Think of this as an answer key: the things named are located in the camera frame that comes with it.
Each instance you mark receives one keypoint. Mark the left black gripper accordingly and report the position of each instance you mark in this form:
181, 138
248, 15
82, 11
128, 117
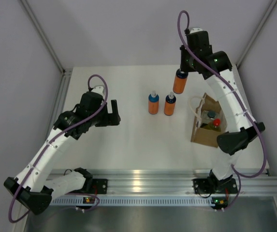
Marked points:
110, 119

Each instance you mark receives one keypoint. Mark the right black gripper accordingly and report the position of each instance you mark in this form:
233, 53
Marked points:
183, 50

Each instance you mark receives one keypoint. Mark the light blue top pump bottle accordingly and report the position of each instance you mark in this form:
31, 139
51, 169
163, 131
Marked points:
153, 103

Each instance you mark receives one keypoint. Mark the dark blue pump bottle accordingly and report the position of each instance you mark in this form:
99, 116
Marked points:
180, 81
169, 106

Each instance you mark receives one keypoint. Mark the clear bottle dark cap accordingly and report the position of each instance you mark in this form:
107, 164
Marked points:
208, 116

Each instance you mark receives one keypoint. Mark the yellow dish soap red cap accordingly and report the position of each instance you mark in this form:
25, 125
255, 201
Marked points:
213, 125

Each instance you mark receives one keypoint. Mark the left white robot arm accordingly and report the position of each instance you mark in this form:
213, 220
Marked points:
31, 187

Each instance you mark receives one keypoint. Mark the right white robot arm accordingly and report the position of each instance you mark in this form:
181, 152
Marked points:
217, 71

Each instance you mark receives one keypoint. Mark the jute canvas tote bag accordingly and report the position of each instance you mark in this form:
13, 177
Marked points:
200, 135

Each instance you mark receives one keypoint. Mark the aluminium mounting rail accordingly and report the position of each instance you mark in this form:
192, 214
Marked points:
174, 182

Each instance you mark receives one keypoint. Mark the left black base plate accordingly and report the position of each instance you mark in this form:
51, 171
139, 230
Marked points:
99, 186

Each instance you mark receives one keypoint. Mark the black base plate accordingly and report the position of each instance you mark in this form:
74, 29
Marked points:
99, 186
207, 186

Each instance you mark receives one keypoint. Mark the right aluminium frame post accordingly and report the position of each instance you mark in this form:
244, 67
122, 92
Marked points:
255, 34

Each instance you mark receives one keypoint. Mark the aluminium frame post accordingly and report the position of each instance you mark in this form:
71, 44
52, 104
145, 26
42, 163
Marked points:
41, 33
255, 34

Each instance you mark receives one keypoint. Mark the white slotted cable duct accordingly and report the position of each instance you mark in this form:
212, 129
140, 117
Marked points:
132, 201

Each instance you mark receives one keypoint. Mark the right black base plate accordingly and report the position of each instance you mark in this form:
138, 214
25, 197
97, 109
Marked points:
207, 186

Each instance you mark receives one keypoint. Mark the left aluminium frame post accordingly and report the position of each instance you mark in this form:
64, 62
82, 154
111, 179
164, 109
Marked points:
41, 33

